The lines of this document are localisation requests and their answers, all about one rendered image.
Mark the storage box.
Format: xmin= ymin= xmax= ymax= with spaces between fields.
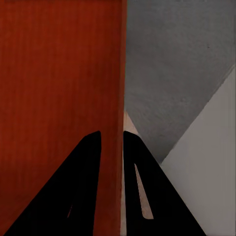
xmin=0 ymin=0 xmax=127 ymax=236

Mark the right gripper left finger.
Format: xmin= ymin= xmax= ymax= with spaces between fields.
xmin=4 ymin=131 xmax=101 ymax=236

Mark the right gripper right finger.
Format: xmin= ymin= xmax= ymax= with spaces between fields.
xmin=123 ymin=131 xmax=206 ymax=236

